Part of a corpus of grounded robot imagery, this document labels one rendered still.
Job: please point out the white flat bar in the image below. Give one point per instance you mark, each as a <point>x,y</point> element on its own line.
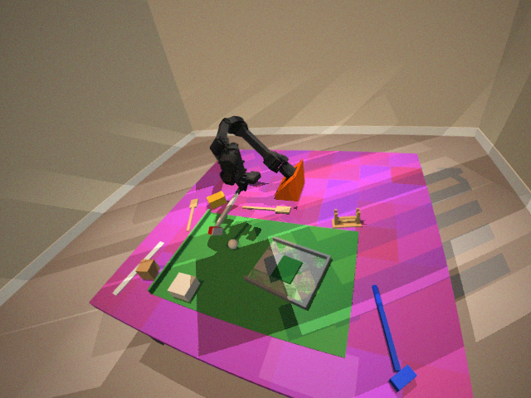
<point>130,276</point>

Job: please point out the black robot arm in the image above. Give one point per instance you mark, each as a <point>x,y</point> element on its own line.
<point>229,155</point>

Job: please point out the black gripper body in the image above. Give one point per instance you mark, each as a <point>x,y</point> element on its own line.
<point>250,177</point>

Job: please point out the blue putter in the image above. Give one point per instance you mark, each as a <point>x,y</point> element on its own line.
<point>405,375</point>

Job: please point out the large green mat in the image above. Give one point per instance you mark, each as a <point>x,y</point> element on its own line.
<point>225,295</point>

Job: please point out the yellow block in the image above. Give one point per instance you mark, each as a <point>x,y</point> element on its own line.
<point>217,199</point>

